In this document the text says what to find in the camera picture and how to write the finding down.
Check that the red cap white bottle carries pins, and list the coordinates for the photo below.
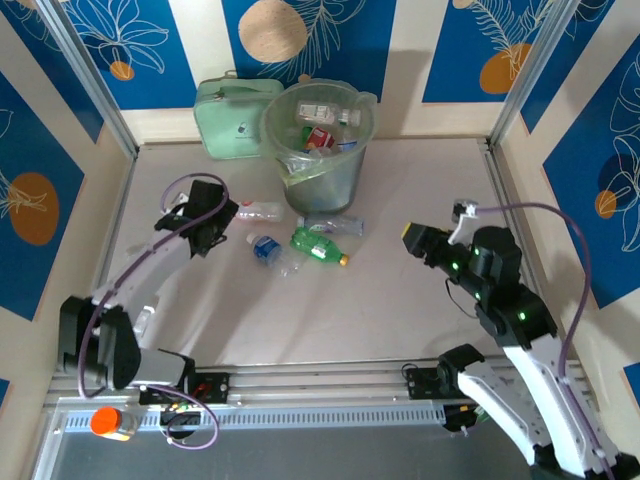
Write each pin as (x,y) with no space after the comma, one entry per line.
(262,211)

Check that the clear bottle with purple label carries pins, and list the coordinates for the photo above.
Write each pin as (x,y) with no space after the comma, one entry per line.
(332,226)

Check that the green bottle with yellow cap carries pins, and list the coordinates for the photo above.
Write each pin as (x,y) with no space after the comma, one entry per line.
(315,247)

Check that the clear bottle with green cap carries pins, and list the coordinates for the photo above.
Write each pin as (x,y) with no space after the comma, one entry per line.
(320,111)

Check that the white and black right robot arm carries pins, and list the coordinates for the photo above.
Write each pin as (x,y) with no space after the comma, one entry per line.
(540,380)

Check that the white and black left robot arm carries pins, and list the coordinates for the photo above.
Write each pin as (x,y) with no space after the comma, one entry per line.
(145,270)

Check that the yellow-green plastic bin liner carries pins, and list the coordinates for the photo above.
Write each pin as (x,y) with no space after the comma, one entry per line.
(295,172)

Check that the grey mesh waste bin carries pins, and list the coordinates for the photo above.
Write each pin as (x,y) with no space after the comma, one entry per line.
(320,190)

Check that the mint green zip bag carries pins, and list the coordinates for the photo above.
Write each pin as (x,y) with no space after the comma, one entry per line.
(225,125)

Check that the jar with orange lid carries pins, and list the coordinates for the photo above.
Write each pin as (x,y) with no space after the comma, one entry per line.
(107,421)

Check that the aluminium table side rail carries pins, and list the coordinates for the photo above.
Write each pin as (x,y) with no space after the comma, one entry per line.
(120,210)
(520,225)

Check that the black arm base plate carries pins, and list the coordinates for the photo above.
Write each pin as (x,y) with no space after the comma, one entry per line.
(217,387)
(417,382)

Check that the aluminium frame post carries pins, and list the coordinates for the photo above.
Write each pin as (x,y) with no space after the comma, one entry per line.
(96,85)
(532,75)

